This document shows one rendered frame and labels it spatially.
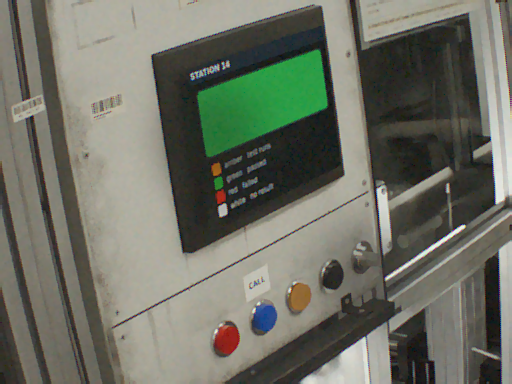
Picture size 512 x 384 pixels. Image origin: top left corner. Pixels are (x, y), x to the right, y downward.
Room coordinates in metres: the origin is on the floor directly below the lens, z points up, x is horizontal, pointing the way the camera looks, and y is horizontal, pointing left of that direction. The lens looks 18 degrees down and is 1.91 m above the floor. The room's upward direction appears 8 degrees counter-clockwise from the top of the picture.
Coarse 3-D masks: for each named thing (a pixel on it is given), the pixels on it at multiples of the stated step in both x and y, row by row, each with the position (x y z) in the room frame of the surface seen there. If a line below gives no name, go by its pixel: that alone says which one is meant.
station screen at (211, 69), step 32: (320, 32) 1.19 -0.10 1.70; (224, 64) 1.08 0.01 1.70; (256, 64) 1.11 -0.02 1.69; (192, 96) 1.04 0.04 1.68; (288, 128) 1.14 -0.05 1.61; (320, 128) 1.17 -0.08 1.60; (224, 160) 1.07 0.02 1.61; (256, 160) 1.10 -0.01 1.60; (288, 160) 1.13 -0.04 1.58; (320, 160) 1.17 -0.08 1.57; (224, 192) 1.06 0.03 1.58; (256, 192) 1.09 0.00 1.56
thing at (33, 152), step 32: (0, 0) 0.93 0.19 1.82; (0, 32) 0.93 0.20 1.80; (32, 32) 0.96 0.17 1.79; (0, 64) 0.93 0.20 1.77; (32, 64) 0.95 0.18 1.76; (32, 96) 0.95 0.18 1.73; (32, 128) 0.95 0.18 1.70; (32, 160) 0.94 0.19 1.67; (32, 192) 0.94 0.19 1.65; (32, 224) 0.93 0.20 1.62; (64, 224) 0.96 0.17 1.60; (64, 256) 0.95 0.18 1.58; (64, 288) 0.95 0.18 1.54; (480, 288) 1.77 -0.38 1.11; (64, 320) 0.94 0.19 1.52; (448, 320) 1.73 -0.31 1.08; (480, 320) 1.76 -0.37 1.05; (64, 352) 0.93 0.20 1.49; (416, 352) 1.78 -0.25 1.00; (448, 352) 1.74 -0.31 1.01; (480, 352) 1.72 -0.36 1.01
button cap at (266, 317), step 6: (264, 306) 1.10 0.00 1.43; (270, 306) 1.11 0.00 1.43; (258, 312) 1.10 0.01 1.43; (264, 312) 1.10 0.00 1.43; (270, 312) 1.11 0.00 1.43; (276, 312) 1.11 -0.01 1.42; (258, 318) 1.10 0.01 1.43; (264, 318) 1.10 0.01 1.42; (270, 318) 1.11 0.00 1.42; (276, 318) 1.11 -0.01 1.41; (258, 324) 1.09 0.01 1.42; (264, 324) 1.10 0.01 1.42; (270, 324) 1.11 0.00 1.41; (264, 330) 1.10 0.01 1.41
